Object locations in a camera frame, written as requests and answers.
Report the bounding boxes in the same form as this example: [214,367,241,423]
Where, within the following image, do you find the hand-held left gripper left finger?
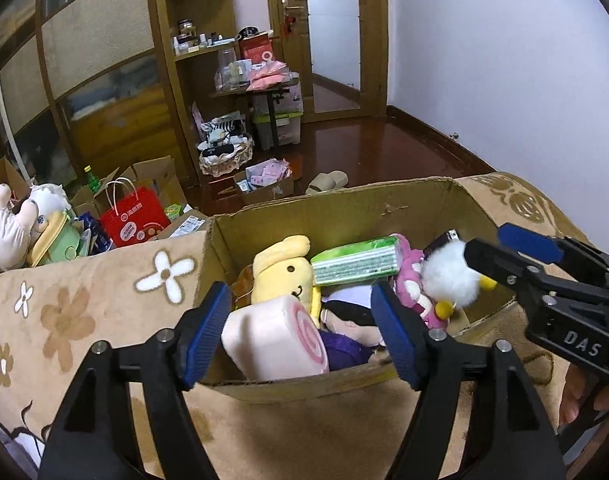
[37,282,232,480]

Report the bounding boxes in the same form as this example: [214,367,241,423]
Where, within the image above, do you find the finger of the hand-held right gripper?
[463,238,548,306]
[497,222,609,288]

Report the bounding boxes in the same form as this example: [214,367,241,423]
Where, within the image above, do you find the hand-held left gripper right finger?
[369,280,568,480]

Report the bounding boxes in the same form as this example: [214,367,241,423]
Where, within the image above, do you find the white fluffy duck plush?
[419,240,498,308]

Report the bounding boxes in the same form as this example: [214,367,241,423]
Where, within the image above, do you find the pink plush toy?
[389,233,458,331]

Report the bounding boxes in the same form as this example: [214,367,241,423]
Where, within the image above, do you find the pink roll cake plush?
[220,294,331,381]

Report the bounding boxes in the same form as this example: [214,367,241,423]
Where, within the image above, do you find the green tissue pack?
[311,236,404,287]

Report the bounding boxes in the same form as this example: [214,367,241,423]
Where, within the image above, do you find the person's right hand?
[559,364,609,428]

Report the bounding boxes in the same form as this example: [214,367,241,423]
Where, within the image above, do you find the purple dressed plush doll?
[319,285,389,371]

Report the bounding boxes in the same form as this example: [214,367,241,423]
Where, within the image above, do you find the brown plush toy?
[232,265,258,311]

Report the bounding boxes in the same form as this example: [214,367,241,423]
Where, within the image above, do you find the yellow dog plush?
[252,235,323,323]

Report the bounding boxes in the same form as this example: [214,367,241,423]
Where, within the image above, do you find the red paper bag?
[99,177,172,248]

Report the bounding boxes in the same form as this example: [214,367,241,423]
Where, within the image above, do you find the cardboard box of packets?
[233,159,295,205]

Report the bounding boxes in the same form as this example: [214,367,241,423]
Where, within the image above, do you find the beige slipper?
[305,170,350,196]

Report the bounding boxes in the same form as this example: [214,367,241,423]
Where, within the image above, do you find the open cardboard box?
[0,157,30,201]
[132,156,188,206]

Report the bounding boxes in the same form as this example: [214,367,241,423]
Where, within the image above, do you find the green and yellow pouch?
[27,210,85,267]

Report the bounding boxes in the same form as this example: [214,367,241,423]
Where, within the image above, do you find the wicker basket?
[198,137,255,177]

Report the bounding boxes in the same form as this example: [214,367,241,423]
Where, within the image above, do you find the white long-limbed plush toy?
[0,183,40,268]

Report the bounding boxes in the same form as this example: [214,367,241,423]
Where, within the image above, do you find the translucent storage box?
[252,85,305,147]

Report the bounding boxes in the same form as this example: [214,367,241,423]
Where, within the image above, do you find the small dark table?
[209,77,300,151]

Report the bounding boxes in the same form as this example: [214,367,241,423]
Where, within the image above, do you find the pink packets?
[247,60,291,92]

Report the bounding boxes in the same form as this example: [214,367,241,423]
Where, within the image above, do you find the wooden door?
[264,0,388,121]

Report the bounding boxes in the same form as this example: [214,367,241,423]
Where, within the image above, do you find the red box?
[238,30,275,63]

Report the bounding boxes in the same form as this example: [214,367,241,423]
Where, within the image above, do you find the wooden wardrobe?
[0,0,185,191]

